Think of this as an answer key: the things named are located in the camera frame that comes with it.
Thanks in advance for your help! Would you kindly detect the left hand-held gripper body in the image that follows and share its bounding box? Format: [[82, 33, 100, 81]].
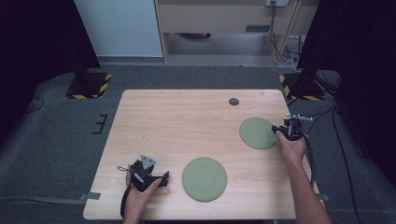
[[129, 154, 158, 192]]

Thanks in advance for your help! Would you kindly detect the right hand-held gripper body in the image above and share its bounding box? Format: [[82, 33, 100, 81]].
[[277, 113, 314, 142]]

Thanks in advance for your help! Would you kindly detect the green round plate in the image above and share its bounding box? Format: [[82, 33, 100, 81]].
[[181, 157, 228, 203], [238, 117, 279, 150]]

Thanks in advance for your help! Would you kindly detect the person's left hand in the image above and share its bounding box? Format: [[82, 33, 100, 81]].
[[124, 163, 163, 217]]

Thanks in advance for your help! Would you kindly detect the person's right hand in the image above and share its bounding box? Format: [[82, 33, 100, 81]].
[[276, 130, 308, 166]]

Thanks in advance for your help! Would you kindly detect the black stand with striped base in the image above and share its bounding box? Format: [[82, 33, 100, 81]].
[[278, 62, 327, 102], [64, 59, 113, 101]]

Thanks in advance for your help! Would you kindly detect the black curtain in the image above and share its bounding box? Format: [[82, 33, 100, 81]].
[[0, 0, 102, 147], [297, 0, 396, 188]]

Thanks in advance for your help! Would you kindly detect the white power strip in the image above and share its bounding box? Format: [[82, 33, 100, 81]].
[[265, 0, 290, 8]]

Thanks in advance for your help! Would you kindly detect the beige wooden desk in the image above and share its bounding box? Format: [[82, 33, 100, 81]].
[[154, 0, 321, 65]]

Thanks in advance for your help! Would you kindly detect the white panel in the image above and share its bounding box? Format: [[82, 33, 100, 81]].
[[74, 0, 164, 58]]

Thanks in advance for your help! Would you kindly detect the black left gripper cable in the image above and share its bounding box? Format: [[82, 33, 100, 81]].
[[119, 183, 134, 219]]

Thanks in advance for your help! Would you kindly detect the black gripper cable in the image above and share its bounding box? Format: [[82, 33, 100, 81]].
[[119, 183, 134, 219], [299, 132, 317, 189]]

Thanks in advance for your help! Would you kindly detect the thin black floor cable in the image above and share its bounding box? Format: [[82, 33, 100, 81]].
[[303, 105, 336, 138]]

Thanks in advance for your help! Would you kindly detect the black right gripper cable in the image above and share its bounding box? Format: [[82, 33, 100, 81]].
[[299, 132, 317, 189]]

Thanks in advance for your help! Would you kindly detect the long black floor cable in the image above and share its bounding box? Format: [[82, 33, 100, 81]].
[[331, 105, 363, 224]]

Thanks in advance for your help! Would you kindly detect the bundle of black hanging cables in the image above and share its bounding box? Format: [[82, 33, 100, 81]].
[[269, 2, 304, 64]]

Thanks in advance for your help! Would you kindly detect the black looped floor cable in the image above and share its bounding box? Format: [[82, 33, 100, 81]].
[[27, 96, 46, 114]]

